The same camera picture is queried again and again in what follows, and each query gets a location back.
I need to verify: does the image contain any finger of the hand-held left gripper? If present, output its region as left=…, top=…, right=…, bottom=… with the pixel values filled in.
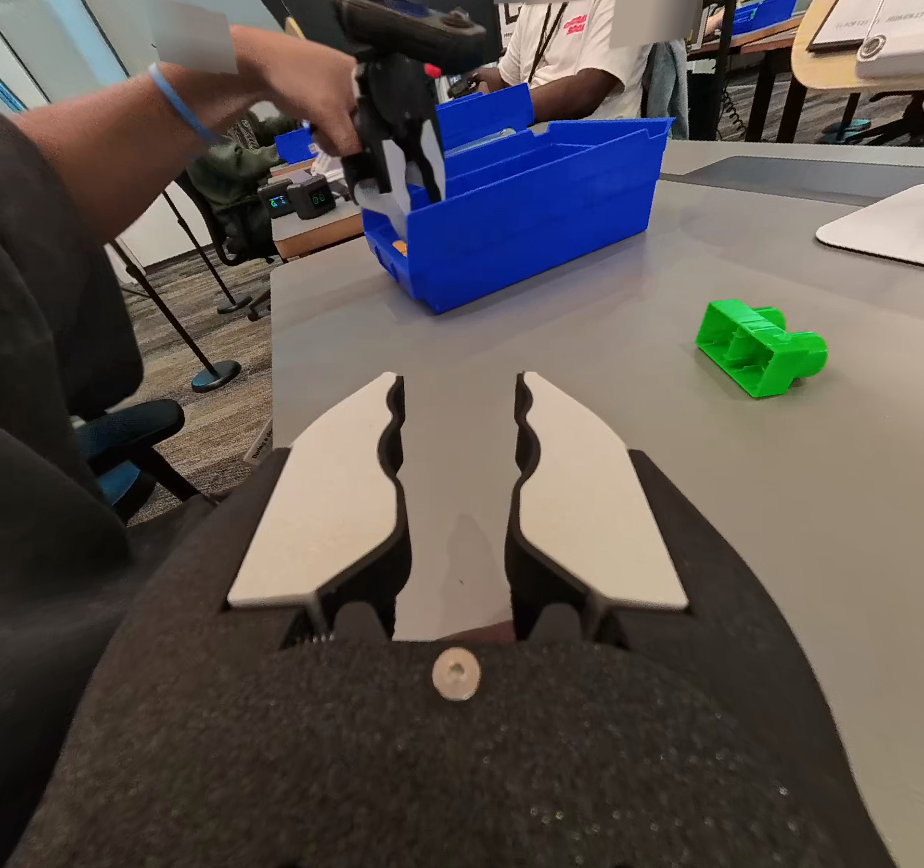
left=408, top=119, right=446, bottom=206
left=357, top=140, right=414, bottom=233

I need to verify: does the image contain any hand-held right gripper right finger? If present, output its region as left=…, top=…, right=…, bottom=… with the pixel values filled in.
left=504, top=371, right=690, bottom=644

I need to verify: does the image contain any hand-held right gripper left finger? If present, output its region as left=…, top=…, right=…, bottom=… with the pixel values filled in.
left=226, top=372, right=414, bottom=644

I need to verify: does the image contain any blue plastic storage bin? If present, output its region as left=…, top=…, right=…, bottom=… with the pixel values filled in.
left=433, top=83, right=535, bottom=154
left=361, top=117, right=676, bottom=316
left=722, top=0, right=802, bottom=35
left=274, top=126, right=319, bottom=165

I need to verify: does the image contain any green toy block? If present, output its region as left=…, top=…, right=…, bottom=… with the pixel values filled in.
left=695, top=299, right=830, bottom=400

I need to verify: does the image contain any grey desk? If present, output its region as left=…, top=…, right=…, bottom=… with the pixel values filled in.
left=270, top=139, right=924, bottom=868

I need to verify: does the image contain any person's left hand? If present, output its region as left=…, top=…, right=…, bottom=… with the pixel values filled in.
left=245, top=26, right=365, bottom=159

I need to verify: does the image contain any wooden side table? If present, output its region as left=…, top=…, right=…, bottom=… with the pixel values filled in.
left=270, top=160, right=365, bottom=262

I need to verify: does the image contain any black round stand base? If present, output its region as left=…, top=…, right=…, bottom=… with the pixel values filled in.
left=108, top=240, right=243, bottom=394

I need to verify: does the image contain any black blue office chair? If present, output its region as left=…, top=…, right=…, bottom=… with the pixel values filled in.
left=72, top=399, right=210, bottom=522

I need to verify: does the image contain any blue wristband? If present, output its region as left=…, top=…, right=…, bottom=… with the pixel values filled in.
left=148, top=63, right=218, bottom=145

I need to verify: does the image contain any blue denim jacket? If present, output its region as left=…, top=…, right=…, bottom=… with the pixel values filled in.
left=644, top=39, right=690, bottom=141

